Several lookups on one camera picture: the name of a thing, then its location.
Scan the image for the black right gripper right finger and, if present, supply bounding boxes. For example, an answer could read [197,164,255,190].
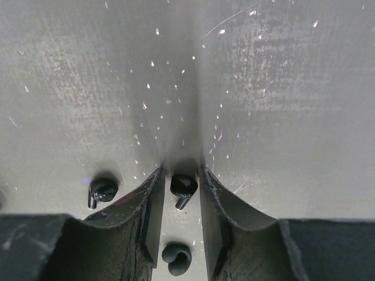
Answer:
[199,166,374,280]

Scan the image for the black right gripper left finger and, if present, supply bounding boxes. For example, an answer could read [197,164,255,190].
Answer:
[1,168,165,280]

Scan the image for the black earbud lower left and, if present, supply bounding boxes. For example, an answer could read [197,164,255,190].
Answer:
[162,242,192,276]

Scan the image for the black earbud upper left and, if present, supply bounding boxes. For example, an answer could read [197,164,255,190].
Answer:
[87,177,119,210]

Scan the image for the black earbud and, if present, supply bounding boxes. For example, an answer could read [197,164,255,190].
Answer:
[87,177,119,210]
[170,174,198,211]
[162,242,192,276]

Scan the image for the black earbud upper right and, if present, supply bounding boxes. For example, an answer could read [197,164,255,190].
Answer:
[170,174,198,211]

